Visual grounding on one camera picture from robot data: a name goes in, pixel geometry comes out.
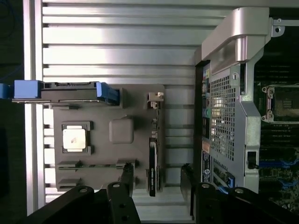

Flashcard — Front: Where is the hard disk with blue caddy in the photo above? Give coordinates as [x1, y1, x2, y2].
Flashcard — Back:
[0, 80, 125, 106]

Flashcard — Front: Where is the silver PC case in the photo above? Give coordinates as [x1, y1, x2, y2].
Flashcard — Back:
[194, 7, 299, 217]

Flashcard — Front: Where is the grey plastic parts rack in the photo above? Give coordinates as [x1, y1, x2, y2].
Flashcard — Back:
[52, 84, 167, 196]

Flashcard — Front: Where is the green motherboard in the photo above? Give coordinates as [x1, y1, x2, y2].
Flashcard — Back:
[253, 23, 299, 210]

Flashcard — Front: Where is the metal CPU socket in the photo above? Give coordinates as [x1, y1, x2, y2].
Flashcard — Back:
[261, 85, 299, 123]

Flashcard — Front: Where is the silver CPU chip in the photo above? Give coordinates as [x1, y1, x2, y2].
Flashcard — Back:
[62, 125, 88, 152]

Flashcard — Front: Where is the black label sticker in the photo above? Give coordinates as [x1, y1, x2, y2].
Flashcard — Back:
[201, 150, 213, 185]

